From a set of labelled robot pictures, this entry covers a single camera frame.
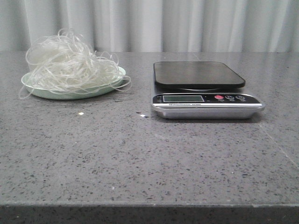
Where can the black silver kitchen scale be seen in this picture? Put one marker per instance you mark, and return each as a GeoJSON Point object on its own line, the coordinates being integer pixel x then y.
{"type": "Point", "coordinates": [201, 90]}

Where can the light green round plate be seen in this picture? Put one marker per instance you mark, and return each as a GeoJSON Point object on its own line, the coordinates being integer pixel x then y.
{"type": "Point", "coordinates": [64, 95]}

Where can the white pleated curtain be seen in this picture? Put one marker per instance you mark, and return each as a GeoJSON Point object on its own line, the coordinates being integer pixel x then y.
{"type": "Point", "coordinates": [156, 25]}

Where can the white translucent vermicelli bundle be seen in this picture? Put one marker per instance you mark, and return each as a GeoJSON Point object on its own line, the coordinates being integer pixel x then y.
{"type": "Point", "coordinates": [65, 62]}

